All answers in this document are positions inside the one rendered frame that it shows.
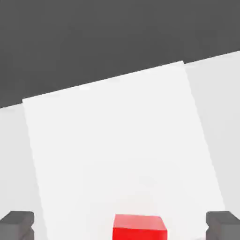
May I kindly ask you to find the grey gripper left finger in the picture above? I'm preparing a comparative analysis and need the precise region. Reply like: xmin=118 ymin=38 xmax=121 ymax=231
xmin=0 ymin=210 xmax=35 ymax=240

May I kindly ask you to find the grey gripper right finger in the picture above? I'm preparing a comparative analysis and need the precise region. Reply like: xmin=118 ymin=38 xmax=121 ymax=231
xmin=205 ymin=210 xmax=240 ymax=240

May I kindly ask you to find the small red cube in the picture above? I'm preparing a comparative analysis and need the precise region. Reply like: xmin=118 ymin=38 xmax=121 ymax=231
xmin=112 ymin=213 xmax=168 ymax=240

